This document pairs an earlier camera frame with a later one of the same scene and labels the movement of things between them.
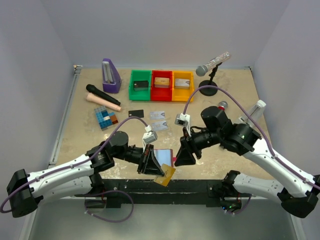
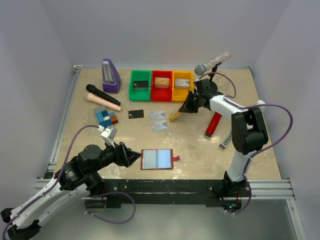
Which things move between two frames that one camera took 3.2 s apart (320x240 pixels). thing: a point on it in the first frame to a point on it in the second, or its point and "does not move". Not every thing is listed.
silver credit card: (157, 115) does not move
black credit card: (139, 113) does not move
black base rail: (210, 192) does not move
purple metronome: (111, 78) does not move
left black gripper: (144, 161) to (122, 155)
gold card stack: (161, 82) does not move
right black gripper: (185, 145) to (194, 100)
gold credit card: (168, 172) to (174, 115)
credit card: (158, 126) does not move
